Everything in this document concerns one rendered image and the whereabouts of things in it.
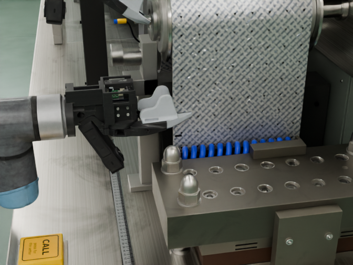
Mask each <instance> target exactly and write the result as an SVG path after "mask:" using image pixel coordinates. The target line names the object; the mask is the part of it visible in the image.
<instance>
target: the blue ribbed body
mask: <svg viewBox="0 0 353 265"><path fill-rule="evenodd" d="M286 140H291V138H290V137H289V136H287V137H285V140H284V141H286ZM276 141H283V139H282V138H281V137H278V138H277V139H276ZM264 142H266V141H265V139H261V140H260V142H259V143H264ZM268 142H274V139H273V138H270V139H268ZM251 144H257V140H255V139H253V140H252V142H251ZM246 153H250V146H249V143H248V141H247V140H245V141H243V146H242V147H241V144H240V142H239V141H236V142H235V143H234V147H233V148H232V144H231V143H230V142H227V143H226V148H223V144H222V143H221V142H220V143H218V144H217V149H215V148H214V144H209V149H208V150H206V147H205V145H204V144H202V145H201V146H200V151H198V150H197V147H196V146H195V145H193V146H191V151H189V150H188V147H187V146H183V147H182V152H181V158H182V159H193V158H204V157H215V156H225V155H236V154H246Z"/></svg>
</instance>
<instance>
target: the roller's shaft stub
mask: <svg viewBox="0 0 353 265"><path fill-rule="evenodd" d="M323 6H324V13H323V18H333V17H334V18H335V19H336V20H337V21H343V20H345V19H346V17H347V16H348V12H349V3H348V0H323Z"/></svg>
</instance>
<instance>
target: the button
mask: <svg viewBox="0 0 353 265"><path fill-rule="evenodd" d="M18 265H64V241H63V234H62V233H56V234H50V235H41V236H32V237H23V238H21V239H20V247H19V257H18Z"/></svg>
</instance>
